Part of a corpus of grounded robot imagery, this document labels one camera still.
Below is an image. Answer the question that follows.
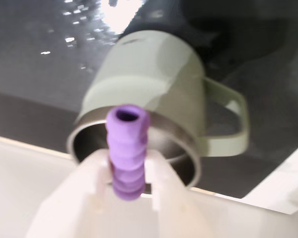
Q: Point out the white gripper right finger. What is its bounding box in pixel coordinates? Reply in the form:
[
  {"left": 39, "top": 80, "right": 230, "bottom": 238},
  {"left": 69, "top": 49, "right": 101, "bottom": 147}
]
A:
[{"left": 144, "top": 150, "right": 215, "bottom": 238}]

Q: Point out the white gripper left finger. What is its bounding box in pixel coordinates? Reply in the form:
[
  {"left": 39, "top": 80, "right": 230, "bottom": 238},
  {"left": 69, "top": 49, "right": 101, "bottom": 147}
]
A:
[{"left": 26, "top": 148, "right": 160, "bottom": 238}]

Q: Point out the purple pen grip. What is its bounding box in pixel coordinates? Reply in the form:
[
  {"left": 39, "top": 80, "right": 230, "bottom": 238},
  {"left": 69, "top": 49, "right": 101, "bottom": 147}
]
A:
[{"left": 104, "top": 103, "right": 151, "bottom": 203}]

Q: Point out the pale green steel mug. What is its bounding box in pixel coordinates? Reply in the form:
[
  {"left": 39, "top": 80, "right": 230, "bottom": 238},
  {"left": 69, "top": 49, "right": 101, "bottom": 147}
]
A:
[{"left": 66, "top": 29, "right": 249, "bottom": 192}]

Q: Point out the black table mat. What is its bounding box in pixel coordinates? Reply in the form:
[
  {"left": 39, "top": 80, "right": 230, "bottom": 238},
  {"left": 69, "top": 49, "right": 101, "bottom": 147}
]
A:
[{"left": 0, "top": 0, "right": 298, "bottom": 199}]

